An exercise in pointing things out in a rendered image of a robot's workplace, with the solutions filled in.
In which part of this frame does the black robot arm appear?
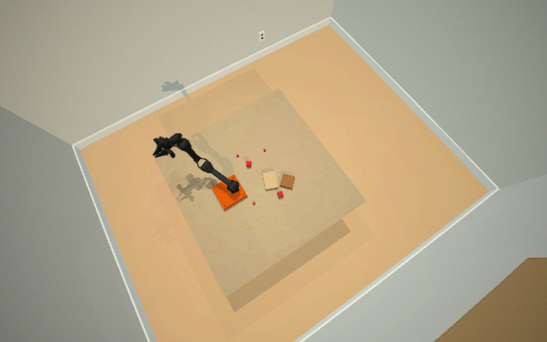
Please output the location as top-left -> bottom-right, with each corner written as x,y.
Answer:
157,133 -> 239,194

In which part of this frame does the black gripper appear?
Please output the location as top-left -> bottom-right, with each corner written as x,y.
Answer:
153,137 -> 175,158

